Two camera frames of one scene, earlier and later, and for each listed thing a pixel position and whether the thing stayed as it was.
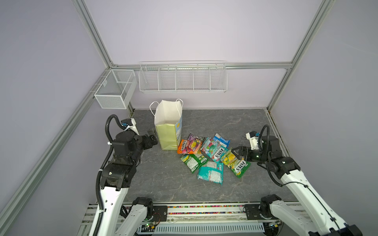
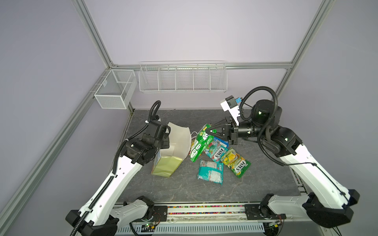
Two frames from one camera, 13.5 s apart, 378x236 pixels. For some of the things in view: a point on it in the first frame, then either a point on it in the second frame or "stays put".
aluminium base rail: (193, 218) stays put
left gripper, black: (149, 144) → (166, 141)
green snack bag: (194, 161) → (203, 139)
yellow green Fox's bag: (238, 166) stays put
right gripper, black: (245, 150) → (229, 132)
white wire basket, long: (183, 76) stays put
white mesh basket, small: (118, 90) stays put
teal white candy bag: (212, 171) stays put
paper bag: (168, 117) → (167, 160)
